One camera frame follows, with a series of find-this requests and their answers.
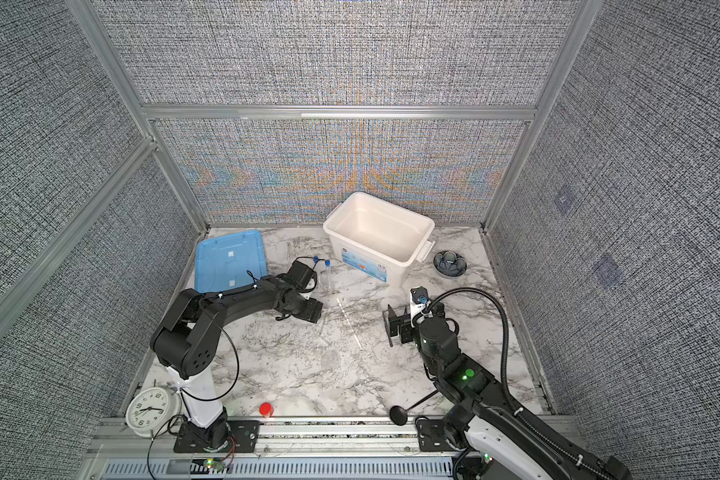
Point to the blue capped test tube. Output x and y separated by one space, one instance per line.
326 278
317 261

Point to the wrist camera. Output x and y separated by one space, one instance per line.
302 276
419 299

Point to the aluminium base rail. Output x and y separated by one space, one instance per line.
283 436

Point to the white plastic storage bin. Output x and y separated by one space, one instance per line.
379 238

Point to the black long handled ladle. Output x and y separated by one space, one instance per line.
399 415

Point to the white analog clock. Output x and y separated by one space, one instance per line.
149 411

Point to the dark bowl with stones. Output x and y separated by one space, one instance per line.
450 264

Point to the glass stirring rod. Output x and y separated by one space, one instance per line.
349 322

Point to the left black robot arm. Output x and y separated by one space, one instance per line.
186 342

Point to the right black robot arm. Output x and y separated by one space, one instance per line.
484 417

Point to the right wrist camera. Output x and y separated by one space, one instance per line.
419 299

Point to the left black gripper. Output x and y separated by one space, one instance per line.
314 310

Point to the blue plastic bin lid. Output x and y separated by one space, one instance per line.
229 261

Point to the red bottle cap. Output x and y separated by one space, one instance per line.
266 410

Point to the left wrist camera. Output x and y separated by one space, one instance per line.
302 276

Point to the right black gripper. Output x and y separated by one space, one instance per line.
407 335

